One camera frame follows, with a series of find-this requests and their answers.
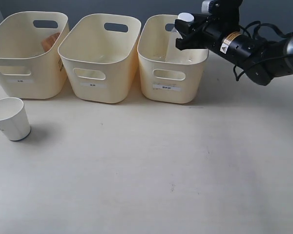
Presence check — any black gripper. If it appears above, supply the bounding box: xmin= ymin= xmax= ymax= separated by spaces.
xmin=174 ymin=0 xmax=266 ymax=66

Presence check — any clear plastic bottle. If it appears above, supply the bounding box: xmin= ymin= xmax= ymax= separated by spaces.
xmin=165 ymin=12 xmax=194 ymax=63

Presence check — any brown wooden cup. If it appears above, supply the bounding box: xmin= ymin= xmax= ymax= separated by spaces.
xmin=41 ymin=32 xmax=60 ymax=52

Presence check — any white paper cup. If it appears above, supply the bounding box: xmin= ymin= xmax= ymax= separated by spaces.
xmin=0 ymin=97 xmax=31 ymax=141

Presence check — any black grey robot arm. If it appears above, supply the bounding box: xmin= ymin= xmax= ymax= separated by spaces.
xmin=174 ymin=0 xmax=293 ymax=86

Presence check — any right cream plastic bin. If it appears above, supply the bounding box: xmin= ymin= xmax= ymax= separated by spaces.
xmin=137 ymin=15 xmax=209 ymax=104

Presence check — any cream plastic bin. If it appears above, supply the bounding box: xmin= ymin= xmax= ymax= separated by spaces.
xmin=58 ymin=14 xmax=142 ymax=103
xmin=0 ymin=11 xmax=69 ymax=99
xmin=137 ymin=15 xmax=209 ymax=104

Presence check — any middle cream plastic bin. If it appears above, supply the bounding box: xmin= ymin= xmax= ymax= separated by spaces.
xmin=58 ymin=14 xmax=142 ymax=103

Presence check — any left cream plastic bin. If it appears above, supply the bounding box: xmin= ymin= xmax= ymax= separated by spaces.
xmin=0 ymin=11 xmax=69 ymax=99

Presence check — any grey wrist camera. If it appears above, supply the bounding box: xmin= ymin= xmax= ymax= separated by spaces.
xmin=201 ymin=0 xmax=221 ymax=15

